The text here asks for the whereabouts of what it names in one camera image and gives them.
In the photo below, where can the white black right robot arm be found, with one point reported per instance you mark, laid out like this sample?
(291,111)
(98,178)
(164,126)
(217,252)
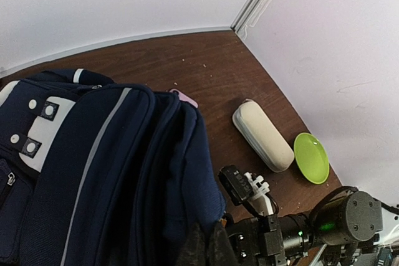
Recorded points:
(346,224)

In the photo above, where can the green plate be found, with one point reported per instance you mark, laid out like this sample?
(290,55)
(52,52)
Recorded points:
(311,158)

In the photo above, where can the beige glasses case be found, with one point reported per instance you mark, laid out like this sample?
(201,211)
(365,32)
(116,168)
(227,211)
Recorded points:
(263,137)

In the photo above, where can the purple smartphone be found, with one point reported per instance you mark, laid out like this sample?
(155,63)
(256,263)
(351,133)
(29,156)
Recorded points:
(183,97)

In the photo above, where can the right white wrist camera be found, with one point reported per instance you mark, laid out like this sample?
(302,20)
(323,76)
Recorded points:
(248,190)

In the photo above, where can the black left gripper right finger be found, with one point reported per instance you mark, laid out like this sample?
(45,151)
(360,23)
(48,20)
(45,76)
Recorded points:
(220,251)

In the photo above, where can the navy blue student backpack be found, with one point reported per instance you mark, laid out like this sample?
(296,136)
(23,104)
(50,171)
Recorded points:
(99,173)

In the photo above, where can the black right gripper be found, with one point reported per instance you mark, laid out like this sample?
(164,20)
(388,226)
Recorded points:
(271,240)

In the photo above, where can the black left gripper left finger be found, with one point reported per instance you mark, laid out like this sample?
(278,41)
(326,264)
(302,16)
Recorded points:
(194,250)

